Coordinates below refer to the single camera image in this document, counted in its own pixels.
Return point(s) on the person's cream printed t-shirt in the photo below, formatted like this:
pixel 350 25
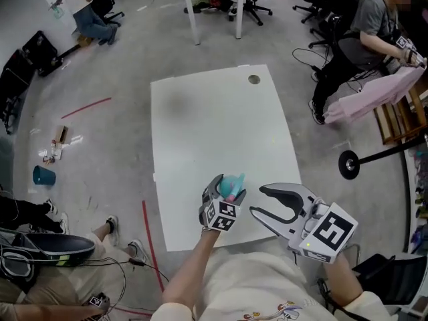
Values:
pixel 254 286

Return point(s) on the blue bucket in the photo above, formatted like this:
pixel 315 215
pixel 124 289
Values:
pixel 43 176

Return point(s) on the person's right forearm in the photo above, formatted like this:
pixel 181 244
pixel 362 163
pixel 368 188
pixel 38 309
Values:
pixel 341 279

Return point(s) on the black pole stand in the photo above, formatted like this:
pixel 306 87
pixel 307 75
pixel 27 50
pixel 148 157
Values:
pixel 348 164

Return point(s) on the wooden crate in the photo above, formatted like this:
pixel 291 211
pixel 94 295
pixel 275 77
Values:
pixel 398 122

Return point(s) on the small cardboard box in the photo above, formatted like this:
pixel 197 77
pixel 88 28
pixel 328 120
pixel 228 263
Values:
pixel 61 134

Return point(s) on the black equipment case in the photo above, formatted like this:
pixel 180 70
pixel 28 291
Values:
pixel 40 52

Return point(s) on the black equipment cart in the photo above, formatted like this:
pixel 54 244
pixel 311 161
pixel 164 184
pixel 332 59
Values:
pixel 13 79

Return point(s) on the white shelf with items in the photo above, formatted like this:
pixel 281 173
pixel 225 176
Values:
pixel 419 196

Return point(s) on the pink cloth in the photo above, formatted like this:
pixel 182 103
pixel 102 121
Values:
pixel 378 95

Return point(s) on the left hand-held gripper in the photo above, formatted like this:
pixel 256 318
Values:
pixel 224 214

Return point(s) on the black folding chair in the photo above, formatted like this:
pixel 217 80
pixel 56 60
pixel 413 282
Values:
pixel 401 276

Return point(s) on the small yellow-brown box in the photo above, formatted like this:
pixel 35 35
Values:
pixel 83 41

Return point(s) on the person's left forearm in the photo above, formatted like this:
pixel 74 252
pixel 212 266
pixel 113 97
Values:
pixel 190 269

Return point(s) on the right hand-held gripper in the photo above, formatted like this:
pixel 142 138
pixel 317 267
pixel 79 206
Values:
pixel 331 232

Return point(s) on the teal spray head pink collar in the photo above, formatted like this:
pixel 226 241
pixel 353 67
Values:
pixel 240 184

